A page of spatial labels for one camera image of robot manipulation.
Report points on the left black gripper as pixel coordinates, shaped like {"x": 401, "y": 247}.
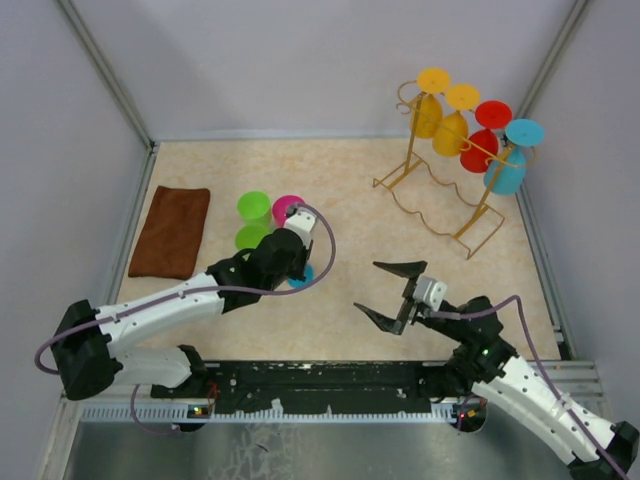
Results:
{"x": 305, "y": 256}

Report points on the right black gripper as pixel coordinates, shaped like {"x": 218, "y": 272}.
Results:
{"x": 409, "y": 308}

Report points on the pink wine glass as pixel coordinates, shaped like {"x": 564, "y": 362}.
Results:
{"x": 281, "y": 206}

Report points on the green wine glass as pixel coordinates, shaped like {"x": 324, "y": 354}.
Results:
{"x": 250, "y": 236}
{"x": 254, "y": 208}

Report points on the blue wine glass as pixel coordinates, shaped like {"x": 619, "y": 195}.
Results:
{"x": 305, "y": 280}
{"x": 505, "y": 178}

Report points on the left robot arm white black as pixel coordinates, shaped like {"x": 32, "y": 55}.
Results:
{"x": 95, "y": 348}

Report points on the red wine glass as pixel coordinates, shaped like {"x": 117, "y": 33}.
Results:
{"x": 483, "y": 145}

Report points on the yellow wine glass front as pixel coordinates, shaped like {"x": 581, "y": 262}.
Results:
{"x": 452, "y": 130}

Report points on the yellow wine glass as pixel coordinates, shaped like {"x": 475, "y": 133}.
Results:
{"x": 427, "y": 110}
{"x": 452, "y": 130}

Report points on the yellow wine glass back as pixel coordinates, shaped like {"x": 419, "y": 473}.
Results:
{"x": 427, "y": 110}

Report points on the brown folded cloth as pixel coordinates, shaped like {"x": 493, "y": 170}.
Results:
{"x": 169, "y": 242}

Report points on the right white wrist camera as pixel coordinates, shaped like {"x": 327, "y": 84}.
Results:
{"x": 429, "y": 292}

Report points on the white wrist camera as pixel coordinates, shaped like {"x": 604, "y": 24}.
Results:
{"x": 429, "y": 292}
{"x": 302, "y": 221}

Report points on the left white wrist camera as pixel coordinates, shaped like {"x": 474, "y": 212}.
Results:
{"x": 302, "y": 221}

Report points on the gold wire glass rack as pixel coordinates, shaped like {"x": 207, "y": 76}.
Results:
{"x": 447, "y": 200}

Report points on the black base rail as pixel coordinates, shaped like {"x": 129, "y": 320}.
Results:
{"x": 370, "y": 390}

